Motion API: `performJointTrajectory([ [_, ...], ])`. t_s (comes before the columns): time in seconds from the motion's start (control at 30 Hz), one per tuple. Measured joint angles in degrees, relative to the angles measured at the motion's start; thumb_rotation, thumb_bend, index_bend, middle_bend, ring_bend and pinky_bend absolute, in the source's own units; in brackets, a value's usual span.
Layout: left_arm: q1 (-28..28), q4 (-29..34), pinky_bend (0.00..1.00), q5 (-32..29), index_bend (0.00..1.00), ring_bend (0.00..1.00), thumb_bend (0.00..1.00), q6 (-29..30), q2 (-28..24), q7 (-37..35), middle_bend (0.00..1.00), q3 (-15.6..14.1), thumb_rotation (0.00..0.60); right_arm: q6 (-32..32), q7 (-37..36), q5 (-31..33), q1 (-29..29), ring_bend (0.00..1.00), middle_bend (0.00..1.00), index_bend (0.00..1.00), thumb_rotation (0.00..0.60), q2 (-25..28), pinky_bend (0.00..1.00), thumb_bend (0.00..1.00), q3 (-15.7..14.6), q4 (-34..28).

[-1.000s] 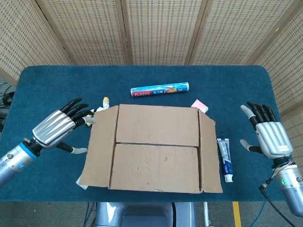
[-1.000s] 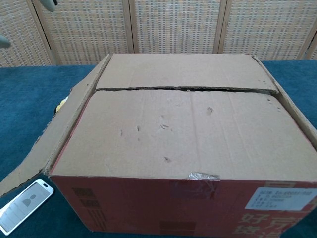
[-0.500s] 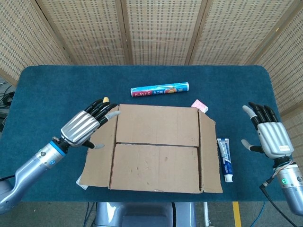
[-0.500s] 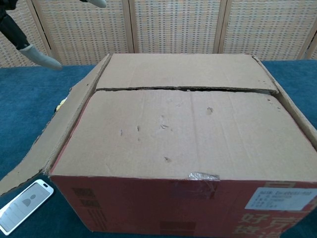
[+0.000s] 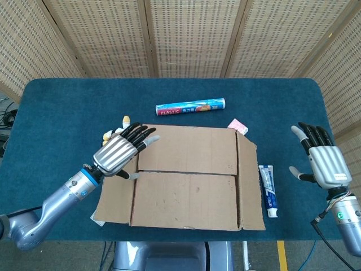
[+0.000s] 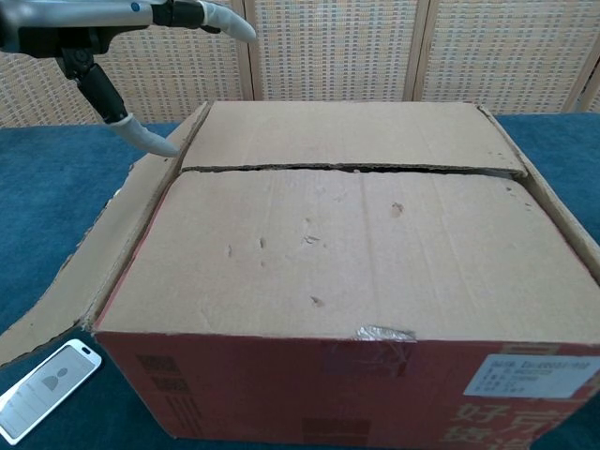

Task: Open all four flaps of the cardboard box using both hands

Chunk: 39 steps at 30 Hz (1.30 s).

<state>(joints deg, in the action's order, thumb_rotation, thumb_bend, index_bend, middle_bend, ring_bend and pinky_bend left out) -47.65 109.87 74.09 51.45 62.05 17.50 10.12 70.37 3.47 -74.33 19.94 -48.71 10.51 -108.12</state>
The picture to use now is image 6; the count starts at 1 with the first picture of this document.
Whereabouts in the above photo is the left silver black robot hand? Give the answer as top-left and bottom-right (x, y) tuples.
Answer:
(0, 0), (258, 158)

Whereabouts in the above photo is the teal table cloth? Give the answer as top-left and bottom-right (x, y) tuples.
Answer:
(0, 110), (600, 450)

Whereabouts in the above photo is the wicker folding screen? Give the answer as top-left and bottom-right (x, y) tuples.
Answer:
(0, 0), (600, 130)

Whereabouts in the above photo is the red cardboard box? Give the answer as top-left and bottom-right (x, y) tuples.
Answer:
(0, 100), (600, 450)

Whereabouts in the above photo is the white ID card holder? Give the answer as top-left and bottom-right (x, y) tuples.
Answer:
(0, 337), (103, 446)

